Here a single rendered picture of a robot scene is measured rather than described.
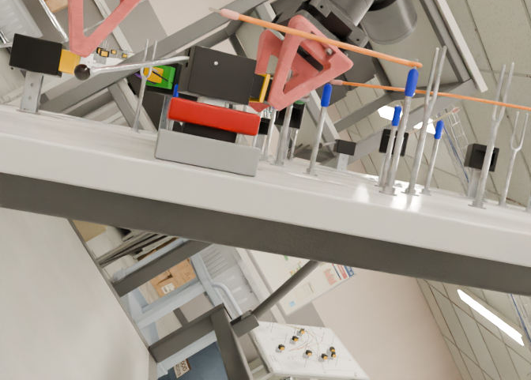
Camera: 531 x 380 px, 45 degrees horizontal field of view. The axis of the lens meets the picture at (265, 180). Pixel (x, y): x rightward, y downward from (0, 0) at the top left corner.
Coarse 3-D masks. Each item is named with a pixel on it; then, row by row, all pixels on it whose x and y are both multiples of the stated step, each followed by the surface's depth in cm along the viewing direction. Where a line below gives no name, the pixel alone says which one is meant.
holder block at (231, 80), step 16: (192, 48) 55; (208, 48) 54; (192, 64) 54; (208, 64) 54; (224, 64) 55; (240, 64) 55; (192, 80) 54; (208, 80) 54; (224, 80) 55; (240, 80) 55; (208, 96) 55; (224, 96) 55; (240, 96) 55
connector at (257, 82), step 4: (256, 76) 56; (260, 76) 57; (256, 80) 56; (260, 80) 57; (272, 80) 57; (256, 84) 57; (260, 84) 57; (268, 84) 57; (284, 84) 58; (252, 88) 56; (256, 88) 57; (260, 88) 57; (268, 88) 57; (252, 92) 56; (256, 92) 57; (268, 92) 57; (252, 96) 57; (256, 96) 57; (264, 100) 57; (268, 104) 60
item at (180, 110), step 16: (176, 112) 34; (192, 112) 34; (208, 112) 34; (224, 112) 34; (240, 112) 35; (192, 128) 35; (208, 128) 35; (224, 128) 35; (240, 128) 35; (256, 128) 35
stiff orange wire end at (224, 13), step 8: (224, 16) 44; (232, 16) 44; (240, 16) 44; (264, 24) 45; (272, 24) 45; (288, 32) 45; (296, 32) 46; (304, 32) 46; (320, 40) 46; (328, 40) 46; (344, 48) 47; (352, 48) 47; (360, 48) 47; (376, 56) 48; (384, 56) 48; (392, 56) 48; (408, 64) 49; (416, 64) 49
